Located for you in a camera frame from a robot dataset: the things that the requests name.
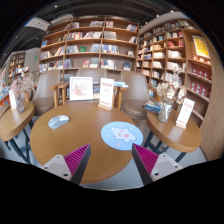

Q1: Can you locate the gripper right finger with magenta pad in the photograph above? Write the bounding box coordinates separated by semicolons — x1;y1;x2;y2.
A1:
132;144;182;185

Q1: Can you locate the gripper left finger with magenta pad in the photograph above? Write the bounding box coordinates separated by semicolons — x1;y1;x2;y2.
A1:
42;144;91;185

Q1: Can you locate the round blue mouse pad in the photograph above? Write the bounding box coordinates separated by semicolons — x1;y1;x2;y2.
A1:
101;121;143;151

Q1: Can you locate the round wooden table right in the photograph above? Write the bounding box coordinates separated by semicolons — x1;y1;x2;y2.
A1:
144;110;202;162

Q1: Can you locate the round wooden table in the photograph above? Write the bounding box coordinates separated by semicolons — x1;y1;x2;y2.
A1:
0;102;35;164
144;110;202;162
30;101;135;184

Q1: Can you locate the round wooden centre table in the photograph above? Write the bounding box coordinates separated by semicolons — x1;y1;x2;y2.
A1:
30;101;135;184

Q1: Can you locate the stack of books on chair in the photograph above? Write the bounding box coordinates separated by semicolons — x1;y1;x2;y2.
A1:
142;101;161;114

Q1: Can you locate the white sign on right table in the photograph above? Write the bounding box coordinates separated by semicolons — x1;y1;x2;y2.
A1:
176;98;195;128

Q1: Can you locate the white sign on table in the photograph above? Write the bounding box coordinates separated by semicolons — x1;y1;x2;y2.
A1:
9;90;17;110
176;98;195;128

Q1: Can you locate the round wooden table left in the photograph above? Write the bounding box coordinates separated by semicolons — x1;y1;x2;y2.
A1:
0;102;35;164

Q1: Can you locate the brown armchair left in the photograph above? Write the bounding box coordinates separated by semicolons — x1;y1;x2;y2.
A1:
32;70;62;116

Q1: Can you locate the brown armchair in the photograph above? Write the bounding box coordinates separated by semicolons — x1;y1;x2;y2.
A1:
120;70;150;119
32;70;62;116

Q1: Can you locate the glass vase with dried flowers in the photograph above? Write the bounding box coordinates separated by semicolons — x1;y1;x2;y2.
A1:
157;66;187;123

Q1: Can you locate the white sign on wooden stand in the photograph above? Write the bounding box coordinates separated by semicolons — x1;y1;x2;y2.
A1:
98;78;114;110

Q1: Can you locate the white framed floral picture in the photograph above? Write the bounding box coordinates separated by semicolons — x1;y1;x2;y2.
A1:
69;77;93;101

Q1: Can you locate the brown armchair right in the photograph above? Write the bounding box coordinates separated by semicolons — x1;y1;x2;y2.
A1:
120;70;150;119

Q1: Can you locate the white sign on left table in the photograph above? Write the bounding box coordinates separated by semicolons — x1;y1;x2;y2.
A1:
9;90;17;110

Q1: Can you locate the vase with pink flowers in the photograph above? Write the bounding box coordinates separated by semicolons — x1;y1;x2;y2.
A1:
10;75;35;114

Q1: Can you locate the distant wooden bookshelf left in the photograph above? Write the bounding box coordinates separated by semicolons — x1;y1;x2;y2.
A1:
8;51;26;84

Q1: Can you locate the wooden bookshelf right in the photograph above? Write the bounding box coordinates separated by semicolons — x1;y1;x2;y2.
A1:
137;18;212;126

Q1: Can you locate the yellow poster on shelf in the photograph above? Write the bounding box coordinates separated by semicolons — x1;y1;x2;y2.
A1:
192;35;210;58

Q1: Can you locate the wooden bookshelf centre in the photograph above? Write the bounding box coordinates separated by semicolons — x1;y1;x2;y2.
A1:
39;15;139;79

